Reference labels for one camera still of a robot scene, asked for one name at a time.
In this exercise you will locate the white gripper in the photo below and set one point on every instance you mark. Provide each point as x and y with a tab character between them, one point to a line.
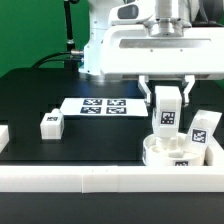
162	40

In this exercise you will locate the white round stool seat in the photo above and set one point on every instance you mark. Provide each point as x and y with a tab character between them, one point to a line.
175	151

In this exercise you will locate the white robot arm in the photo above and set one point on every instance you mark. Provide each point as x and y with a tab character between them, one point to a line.
99	13

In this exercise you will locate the white U-shaped fence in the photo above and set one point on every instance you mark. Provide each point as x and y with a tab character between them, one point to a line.
91	179

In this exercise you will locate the white marker base plate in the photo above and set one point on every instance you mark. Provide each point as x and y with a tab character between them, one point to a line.
104	107

